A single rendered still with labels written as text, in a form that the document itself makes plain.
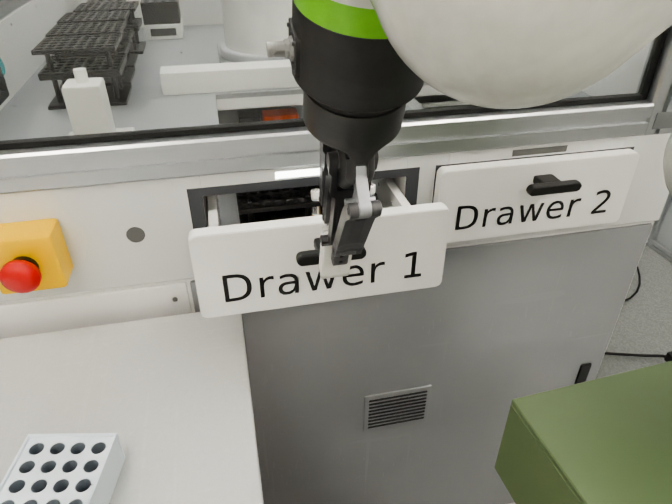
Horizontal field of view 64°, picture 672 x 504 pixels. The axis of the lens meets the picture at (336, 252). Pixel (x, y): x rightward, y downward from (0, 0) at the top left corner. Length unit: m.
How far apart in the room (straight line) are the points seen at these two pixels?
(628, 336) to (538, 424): 1.57
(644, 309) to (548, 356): 1.18
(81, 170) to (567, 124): 0.61
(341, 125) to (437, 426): 0.78
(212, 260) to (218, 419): 0.17
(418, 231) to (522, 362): 0.47
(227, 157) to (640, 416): 0.49
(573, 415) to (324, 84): 0.34
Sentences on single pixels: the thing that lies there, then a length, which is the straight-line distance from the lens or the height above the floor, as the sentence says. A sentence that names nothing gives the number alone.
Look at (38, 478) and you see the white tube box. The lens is 0.58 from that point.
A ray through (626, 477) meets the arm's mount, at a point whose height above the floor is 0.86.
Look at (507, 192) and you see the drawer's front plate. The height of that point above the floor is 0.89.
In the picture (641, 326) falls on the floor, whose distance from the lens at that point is 2.12.
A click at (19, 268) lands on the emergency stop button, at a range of 0.67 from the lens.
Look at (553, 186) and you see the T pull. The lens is 0.75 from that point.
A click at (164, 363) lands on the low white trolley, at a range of 0.68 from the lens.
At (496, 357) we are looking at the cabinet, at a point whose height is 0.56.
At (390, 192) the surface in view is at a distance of 0.73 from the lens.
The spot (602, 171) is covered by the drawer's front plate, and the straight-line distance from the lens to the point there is 0.83.
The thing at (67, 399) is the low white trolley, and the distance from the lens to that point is 0.68.
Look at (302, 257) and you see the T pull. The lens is 0.56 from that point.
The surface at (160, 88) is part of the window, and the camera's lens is 0.65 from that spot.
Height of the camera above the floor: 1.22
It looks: 33 degrees down
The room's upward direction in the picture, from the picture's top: straight up
